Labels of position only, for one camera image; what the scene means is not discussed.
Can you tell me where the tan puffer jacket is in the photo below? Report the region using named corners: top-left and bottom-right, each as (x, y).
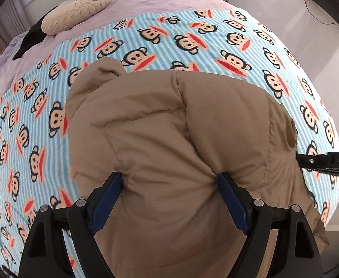
top-left (65, 57), bottom-right (330, 278)

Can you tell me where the black television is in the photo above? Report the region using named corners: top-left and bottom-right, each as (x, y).
top-left (276, 0), bottom-right (339, 44)

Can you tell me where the black cable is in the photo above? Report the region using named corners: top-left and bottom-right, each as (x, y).
top-left (303, 0), bottom-right (336, 25)

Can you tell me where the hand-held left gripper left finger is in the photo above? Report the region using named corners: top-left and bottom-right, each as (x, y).
top-left (18, 171), bottom-right (124, 278)

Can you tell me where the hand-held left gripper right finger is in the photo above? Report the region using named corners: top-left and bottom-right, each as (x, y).
top-left (217, 171), bottom-right (323, 278)

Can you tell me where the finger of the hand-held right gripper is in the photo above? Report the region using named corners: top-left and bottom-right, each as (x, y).
top-left (296, 151), bottom-right (339, 175)

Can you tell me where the monkey printed striped blanket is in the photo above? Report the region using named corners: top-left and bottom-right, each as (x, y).
top-left (0, 9), bottom-right (339, 275)

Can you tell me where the grey curtain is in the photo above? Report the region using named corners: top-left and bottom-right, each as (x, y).
top-left (0, 0), bottom-right (31, 53)

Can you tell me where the round cream pillow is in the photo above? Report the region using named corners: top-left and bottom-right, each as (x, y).
top-left (41, 0), bottom-right (111, 36)

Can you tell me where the black cloth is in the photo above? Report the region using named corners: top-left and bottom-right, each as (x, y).
top-left (12, 22), bottom-right (49, 61)

